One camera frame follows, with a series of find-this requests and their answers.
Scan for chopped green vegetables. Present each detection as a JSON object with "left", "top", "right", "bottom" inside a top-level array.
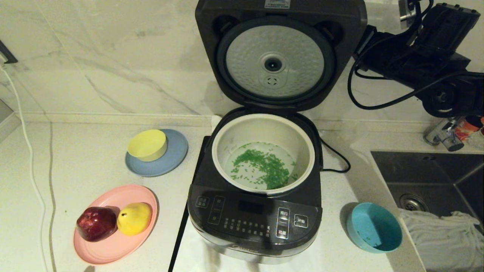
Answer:
[{"left": 230, "top": 143, "right": 299, "bottom": 190}]

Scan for teal bowl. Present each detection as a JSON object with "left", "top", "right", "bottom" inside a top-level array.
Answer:
[{"left": 346, "top": 202, "right": 403, "bottom": 253}]

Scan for black rice cooker lid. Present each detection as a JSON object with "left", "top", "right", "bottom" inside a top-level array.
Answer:
[{"left": 195, "top": 0, "right": 368, "bottom": 112}]

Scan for white inner pot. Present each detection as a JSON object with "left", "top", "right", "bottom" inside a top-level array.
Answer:
[{"left": 211, "top": 114, "right": 316, "bottom": 195}]

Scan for black rice cooker base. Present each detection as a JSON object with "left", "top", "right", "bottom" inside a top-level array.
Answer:
[{"left": 188, "top": 108, "right": 323, "bottom": 265}]

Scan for yellow bowl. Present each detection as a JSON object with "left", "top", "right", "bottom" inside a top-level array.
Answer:
[{"left": 127, "top": 130, "right": 168, "bottom": 162}]

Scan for chrome faucet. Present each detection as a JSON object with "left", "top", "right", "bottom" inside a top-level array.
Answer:
[{"left": 422, "top": 117, "right": 466, "bottom": 152}]

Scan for steel sink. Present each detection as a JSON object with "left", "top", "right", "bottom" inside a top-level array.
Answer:
[{"left": 370, "top": 151, "right": 484, "bottom": 272}]

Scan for round sink drain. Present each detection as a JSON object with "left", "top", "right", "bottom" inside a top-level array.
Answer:
[{"left": 399, "top": 194, "right": 430, "bottom": 213}]

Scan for white crumpled cloth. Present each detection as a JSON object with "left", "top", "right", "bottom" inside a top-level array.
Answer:
[{"left": 397, "top": 209, "right": 484, "bottom": 272}]

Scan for blue plate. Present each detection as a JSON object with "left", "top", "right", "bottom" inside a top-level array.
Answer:
[{"left": 125, "top": 129, "right": 189, "bottom": 178}]

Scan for yellow pear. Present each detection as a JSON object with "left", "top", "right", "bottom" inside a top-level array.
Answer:
[{"left": 117, "top": 202, "right": 153, "bottom": 236}]

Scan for pink plate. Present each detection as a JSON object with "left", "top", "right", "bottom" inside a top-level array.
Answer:
[{"left": 74, "top": 184, "right": 159, "bottom": 265}]

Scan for red apple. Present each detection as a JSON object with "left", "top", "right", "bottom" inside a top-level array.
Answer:
[{"left": 76, "top": 206, "right": 118, "bottom": 242}]

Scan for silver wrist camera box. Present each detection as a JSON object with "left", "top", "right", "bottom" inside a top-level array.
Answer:
[{"left": 398, "top": 0, "right": 416, "bottom": 23}]

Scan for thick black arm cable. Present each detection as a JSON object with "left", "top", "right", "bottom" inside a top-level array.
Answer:
[{"left": 347, "top": 57, "right": 469, "bottom": 111}]

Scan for black camera cable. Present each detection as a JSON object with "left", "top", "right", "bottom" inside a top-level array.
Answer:
[{"left": 406, "top": 0, "right": 434, "bottom": 29}]

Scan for black power cord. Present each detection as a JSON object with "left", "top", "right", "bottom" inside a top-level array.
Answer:
[{"left": 320, "top": 139, "right": 351, "bottom": 174}]

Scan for white cable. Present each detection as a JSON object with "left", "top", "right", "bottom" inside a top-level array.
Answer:
[{"left": 0, "top": 64, "right": 50, "bottom": 272}]

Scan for black wall socket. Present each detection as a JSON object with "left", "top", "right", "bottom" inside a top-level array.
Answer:
[{"left": 0, "top": 40, "right": 19, "bottom": 65}]

